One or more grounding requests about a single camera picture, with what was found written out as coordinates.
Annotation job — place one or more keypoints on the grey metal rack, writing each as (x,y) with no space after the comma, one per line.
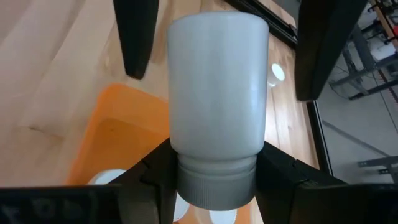
(362,46)

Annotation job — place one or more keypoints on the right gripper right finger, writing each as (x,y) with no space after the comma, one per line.
(276,186)

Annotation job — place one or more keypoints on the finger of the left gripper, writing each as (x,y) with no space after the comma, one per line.
(323,46)
(136,37)

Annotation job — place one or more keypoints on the orange translucent plastic basket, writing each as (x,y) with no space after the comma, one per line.
(124,140)

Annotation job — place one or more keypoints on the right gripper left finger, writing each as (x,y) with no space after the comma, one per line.
(149,193)

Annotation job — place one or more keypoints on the white pill bottle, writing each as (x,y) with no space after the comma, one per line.
(104,178)
(277,73)
(222,217)
(217,93)
(180,210)

